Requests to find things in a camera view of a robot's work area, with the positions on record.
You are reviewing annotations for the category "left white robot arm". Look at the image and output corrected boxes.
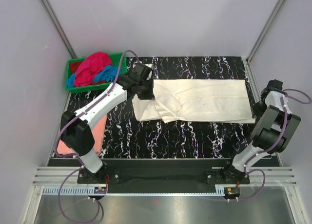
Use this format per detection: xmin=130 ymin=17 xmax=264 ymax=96
xmin=58 ymin=75 xmax=154 ymax=183

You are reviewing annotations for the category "magenta pink t shirt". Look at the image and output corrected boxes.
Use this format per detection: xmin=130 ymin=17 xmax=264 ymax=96
xmin=74 ymin=52 xmax=113 ymax=87

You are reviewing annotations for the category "green plastic bin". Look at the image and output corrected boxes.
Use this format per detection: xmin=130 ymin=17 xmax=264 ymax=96
xmin=65 ymin=53 xmax=127 ymax=93

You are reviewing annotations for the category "blue t shirt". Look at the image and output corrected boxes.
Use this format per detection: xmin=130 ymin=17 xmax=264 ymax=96
xmin=66 ymin=65 xmax=118 ymax=88

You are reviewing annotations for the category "dark red t shirt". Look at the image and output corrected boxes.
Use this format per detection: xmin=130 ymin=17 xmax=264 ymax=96
xmin=69 ymin=61 xmax=83 ymax=74

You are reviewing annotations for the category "cream white t shirt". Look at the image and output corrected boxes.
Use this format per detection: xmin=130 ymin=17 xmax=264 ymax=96
xmin=132 ymin=79 xmax=255 ymax=124

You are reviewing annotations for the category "folded pink t shirt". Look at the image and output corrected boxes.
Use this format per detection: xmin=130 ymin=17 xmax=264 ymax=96
xmin=57 ymin=115 xmax=107 ymax=155

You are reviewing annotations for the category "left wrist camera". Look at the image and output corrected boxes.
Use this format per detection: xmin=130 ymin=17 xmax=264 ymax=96
xmin=131 ymin=63 xmax=154 ymax=82

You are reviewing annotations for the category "aluminium frame post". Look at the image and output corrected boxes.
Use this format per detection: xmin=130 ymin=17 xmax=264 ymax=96
xmin=246 ymin=0 xmax=286 ymax=63
xmin=40 ymin=0 xmax=78 ymax=58

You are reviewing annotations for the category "left aluminium frame post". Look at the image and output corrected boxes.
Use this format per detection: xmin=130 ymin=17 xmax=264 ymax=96
xmin=40 ymin=0 xmax=78 ymax=58

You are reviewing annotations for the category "grey slotted cable duct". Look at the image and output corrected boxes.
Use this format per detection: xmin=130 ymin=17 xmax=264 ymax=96
xmin=42 ymin=186 xmax=225 ymax=197

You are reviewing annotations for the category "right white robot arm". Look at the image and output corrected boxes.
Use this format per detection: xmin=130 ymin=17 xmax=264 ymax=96
xmin=220 ymin=79 xmax=301 ymax=184

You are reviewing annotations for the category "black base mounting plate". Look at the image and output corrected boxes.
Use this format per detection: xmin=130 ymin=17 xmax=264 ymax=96
xmin=78 ymin=159 xmax=250 ymax=195

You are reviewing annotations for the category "right aluminium frame post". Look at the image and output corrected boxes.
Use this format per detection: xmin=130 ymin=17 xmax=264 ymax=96
xmin=246 ymin=0 xmax=286 ymax=63

